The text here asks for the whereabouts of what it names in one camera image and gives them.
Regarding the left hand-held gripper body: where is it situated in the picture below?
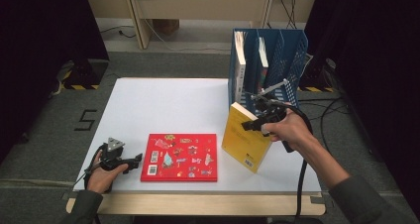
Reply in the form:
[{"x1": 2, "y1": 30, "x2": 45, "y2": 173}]
[{"x1": 98, "y1": 137, "x2": 135, "y2": 171}]

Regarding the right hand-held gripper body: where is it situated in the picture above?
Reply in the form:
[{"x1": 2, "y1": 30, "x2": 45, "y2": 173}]
[{"x1": 249, "y1": 78, "x2": 295, "y2": 154}]

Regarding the yellow book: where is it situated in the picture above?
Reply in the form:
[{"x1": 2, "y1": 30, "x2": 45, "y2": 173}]
[{"x1": 221, "y1": 101, "x2": 273, "y2": 174}]

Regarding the white book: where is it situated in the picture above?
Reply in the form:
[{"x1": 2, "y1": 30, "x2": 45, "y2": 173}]
[{"x1": 232, "y1": 30, "x2": 248, "y2": 104}]

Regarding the blue file rack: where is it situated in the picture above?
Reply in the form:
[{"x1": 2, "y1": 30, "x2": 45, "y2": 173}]
[{"x1": 227, "y1": 28, "x2": 310, "y2": 120}]

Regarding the person's left hand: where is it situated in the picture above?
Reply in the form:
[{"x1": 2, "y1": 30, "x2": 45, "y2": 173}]
[{"x1": 86, "y1": 151, "x2": 130, "y2": 194}]

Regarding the person's right hand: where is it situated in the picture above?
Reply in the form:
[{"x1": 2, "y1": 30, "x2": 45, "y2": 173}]
[{"x1": 262, "y1": 109, "x2": 315, "y2": 153}]

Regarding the red book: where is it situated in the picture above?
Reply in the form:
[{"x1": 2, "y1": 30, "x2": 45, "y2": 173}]
[{"x1": 140, "y1": 133, "x2": 219, "y2": 183}]

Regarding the black stand base striped tape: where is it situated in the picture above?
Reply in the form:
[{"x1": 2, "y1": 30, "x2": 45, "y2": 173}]
[
  {"x1": 296, "y1": 52, "x2": 339, "y2": 93},
  {"x1": 61, "y1": 58, "x2": 110, "y2": 91}
]

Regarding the black curtain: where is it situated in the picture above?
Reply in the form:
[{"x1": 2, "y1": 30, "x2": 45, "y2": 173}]
[
  {"x1": 302, "y1": 0, "x2": 420, "y2": 218},
  {"x1": 0, "y1": 0, "x2": 111, "y2": 163}
]

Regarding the brown box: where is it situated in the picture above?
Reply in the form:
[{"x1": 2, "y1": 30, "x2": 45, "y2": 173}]
[{"x1": 153, "y1": 18, "x2": 181, "y2": 36}]

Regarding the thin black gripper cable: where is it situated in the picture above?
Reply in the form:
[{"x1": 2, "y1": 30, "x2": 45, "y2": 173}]
[{"x1": 72, "y1": 144, "x2": 104, "y2": 189}]

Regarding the black floor cable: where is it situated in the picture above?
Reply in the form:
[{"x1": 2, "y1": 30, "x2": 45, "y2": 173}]
[
  {"x1": 319, "y1": 98, "x2": 385, "y2": 224},
  {"x1": 297, "y1": 96, "x2": 351, "y2": 124},
  {"x1": 99, "y1": 25, "x2": 137, "y2": 40}
]

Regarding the thick black gripper cable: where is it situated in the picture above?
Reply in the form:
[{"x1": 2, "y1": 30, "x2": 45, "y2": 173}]
[{"x1": 270, "y1": 98, "x2": 315, "y2": 224}]

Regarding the white floor cable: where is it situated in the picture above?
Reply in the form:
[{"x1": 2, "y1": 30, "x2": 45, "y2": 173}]
[{"x1": 143, "y1": 17, "x2": 232, "y2": 53}]

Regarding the light wooden desk frame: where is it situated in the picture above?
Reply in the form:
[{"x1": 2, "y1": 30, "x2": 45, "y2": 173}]
[{"x1": 82, "y1": 0, "x2": 321, "y2": 51}]

